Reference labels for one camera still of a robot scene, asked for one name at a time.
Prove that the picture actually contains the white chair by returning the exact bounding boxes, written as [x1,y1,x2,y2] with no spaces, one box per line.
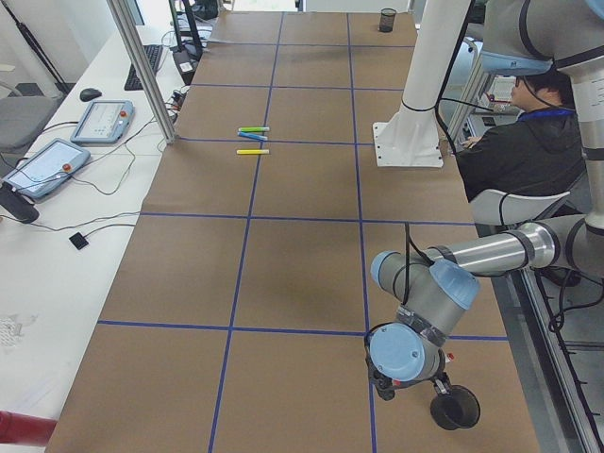
[470,189,570,227]

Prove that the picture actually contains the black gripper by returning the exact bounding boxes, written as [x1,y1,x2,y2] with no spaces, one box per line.
[431,351,451,394]

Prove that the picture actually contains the black cylindrical handle object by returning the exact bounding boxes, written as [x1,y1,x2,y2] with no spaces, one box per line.
[1,183,39,224]

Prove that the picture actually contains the black monitor stand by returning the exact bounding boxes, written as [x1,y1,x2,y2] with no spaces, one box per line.
[169,0,209,86]

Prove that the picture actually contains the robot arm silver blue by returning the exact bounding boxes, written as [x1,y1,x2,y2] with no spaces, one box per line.
[364,1,603,400]

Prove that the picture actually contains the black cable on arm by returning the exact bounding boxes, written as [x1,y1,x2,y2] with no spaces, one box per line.
[362,222,438,378]

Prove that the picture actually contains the teach pendant near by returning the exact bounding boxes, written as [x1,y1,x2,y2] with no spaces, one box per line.
[3,139,91,200]

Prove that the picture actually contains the green marker pen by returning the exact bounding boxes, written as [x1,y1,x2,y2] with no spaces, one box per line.
[238,126,270,134]

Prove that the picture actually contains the grey office chair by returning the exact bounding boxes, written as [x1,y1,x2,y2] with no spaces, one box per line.
[1,82,59,154]

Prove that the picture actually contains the yellow marker pen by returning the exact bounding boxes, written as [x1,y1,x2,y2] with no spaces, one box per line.
[236,149,270,156]

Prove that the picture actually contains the blue marker pen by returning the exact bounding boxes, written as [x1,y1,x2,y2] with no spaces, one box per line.
[238,131,269,142]

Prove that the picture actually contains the teach pendant far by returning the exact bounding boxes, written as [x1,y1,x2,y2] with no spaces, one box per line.
[70,100,135,145]

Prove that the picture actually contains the small black square device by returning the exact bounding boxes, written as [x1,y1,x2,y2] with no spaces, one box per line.
[69,232,89,250]

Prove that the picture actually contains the aluminium frame post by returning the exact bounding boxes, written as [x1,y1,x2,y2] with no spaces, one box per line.
[107,0,176,144]

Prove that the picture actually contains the white camera post with base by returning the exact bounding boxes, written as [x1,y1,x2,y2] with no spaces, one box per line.
[373,0,471,168]

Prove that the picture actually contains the black keyboard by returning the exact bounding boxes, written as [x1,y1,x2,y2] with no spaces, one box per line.
[124,43,164,92]

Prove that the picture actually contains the black computer mouse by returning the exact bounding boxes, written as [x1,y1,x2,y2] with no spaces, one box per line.
[79,88,102,102]

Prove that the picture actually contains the teach pendant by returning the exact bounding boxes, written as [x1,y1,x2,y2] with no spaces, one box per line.
[70,100,135,145]
[3,139,91,200]

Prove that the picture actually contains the black cup near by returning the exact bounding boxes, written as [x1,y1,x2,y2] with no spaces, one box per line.
[430,385,480,430]

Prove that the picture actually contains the black mesh pen holder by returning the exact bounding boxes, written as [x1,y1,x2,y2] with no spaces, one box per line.
[378,8,397,33]

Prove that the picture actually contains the seated person in black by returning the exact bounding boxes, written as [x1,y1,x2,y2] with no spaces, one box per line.
[456,69,586,200]

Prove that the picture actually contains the red object at corner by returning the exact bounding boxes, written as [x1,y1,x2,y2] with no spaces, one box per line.
[1,411,57,447]

